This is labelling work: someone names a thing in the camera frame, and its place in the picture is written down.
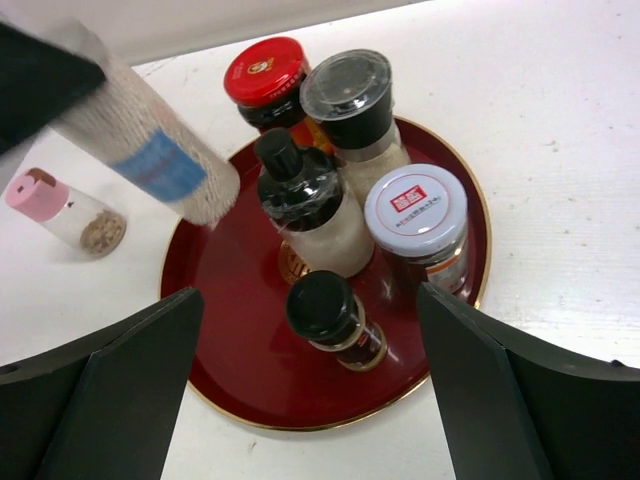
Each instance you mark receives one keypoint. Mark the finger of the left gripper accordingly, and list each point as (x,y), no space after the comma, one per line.
(40,81)

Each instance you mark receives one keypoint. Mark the black lid pepper shaker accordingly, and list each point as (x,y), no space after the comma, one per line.
(322,308)

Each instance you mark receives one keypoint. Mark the pink lid spice bottle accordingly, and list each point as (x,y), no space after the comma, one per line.
(77,219)

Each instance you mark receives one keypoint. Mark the clear lid white shaker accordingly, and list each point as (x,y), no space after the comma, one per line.
(350,97)

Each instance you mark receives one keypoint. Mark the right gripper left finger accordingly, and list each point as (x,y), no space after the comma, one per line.
(103,406)

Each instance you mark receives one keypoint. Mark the black knob white grinder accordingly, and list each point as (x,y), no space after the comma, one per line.
(311,206)

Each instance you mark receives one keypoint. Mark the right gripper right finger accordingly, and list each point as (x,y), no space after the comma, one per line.
(514,406)

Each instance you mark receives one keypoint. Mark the red lid chili sauce jar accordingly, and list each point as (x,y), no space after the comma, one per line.
(264,82)

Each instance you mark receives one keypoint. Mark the white lid spice jar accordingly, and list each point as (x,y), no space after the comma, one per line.
(418,216)

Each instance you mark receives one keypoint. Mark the silver lid blue label bottle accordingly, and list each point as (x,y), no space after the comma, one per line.
(129,127)

